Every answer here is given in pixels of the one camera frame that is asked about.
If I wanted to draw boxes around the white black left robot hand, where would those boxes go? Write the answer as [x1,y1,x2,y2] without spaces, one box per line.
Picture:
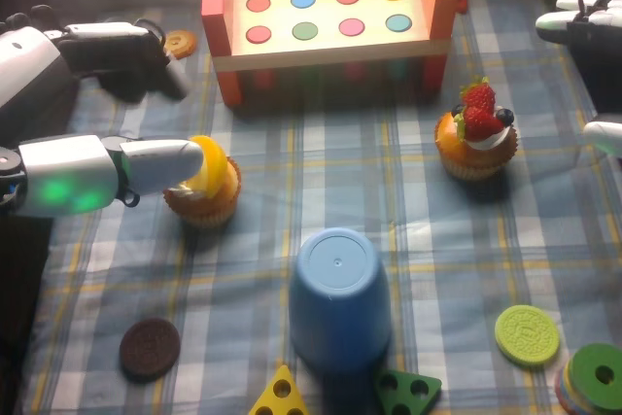
[0,4,206,218]

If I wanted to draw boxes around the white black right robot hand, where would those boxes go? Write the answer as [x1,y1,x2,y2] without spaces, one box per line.
[534,0,622,159]

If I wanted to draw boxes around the cupcake with strawberries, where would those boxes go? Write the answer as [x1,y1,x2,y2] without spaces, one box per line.
[433,75,519,182]

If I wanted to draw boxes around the cupcake with orange slice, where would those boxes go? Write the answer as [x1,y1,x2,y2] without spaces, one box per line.
[162,134,243,229]

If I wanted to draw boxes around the wooden peg pounding bench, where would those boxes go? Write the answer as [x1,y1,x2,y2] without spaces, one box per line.
[200,0,461,108]

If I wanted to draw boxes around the yellow round biscuit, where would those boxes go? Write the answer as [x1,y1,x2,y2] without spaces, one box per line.
[163,29,198,60]

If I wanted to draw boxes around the brown sandwich cookie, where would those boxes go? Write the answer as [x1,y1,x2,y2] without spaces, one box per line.
[119,317,182,380]

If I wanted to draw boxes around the teal round peg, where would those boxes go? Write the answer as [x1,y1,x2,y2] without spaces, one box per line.
[385,14,413,82]

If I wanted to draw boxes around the pink round peg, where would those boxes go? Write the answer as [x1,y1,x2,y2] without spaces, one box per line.
[338,17,366,84]

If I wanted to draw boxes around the blue plaid tablecloth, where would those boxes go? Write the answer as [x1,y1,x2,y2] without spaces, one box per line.
[18,0,622,415]

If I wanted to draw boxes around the green sandwich cookie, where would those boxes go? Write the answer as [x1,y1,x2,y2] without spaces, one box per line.
[494,304,561,367]

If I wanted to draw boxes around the green round peg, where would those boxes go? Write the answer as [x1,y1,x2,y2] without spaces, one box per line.
[292,21,320,42]

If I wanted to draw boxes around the blue plastic cup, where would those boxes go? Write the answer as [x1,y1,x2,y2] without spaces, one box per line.
[288,226,393,376]

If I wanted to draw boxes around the yellow triangle block with holes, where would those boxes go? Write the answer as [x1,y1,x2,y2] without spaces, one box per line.
[248,363,310,415]

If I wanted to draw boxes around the green triangle block with holes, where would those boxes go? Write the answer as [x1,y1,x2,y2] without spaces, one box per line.
[373,368,443,415]

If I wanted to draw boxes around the green stacking ring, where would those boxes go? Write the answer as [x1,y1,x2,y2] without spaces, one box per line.
[567,342,622,412]

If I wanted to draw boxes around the pastel stacking ring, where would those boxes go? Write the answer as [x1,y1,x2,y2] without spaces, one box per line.
[553,362,592,415]

